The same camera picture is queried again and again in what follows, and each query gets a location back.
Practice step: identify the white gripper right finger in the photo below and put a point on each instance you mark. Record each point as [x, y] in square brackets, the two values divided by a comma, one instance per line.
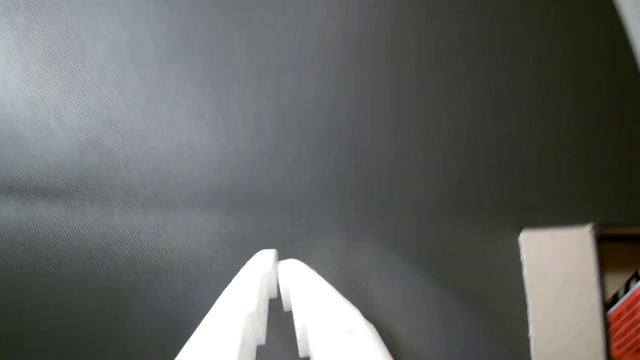
[325, 325]

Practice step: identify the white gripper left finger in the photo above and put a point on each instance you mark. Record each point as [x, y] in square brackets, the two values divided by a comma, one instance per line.
[250, 310]

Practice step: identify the red cylinder object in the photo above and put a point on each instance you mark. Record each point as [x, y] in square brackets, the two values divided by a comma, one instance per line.
[625, 325]

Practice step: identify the small open cardboard box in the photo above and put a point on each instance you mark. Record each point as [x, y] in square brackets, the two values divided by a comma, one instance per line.
[560, 290]

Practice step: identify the dark grey textured mat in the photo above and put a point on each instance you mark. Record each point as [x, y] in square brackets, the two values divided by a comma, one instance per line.
[300, 125]

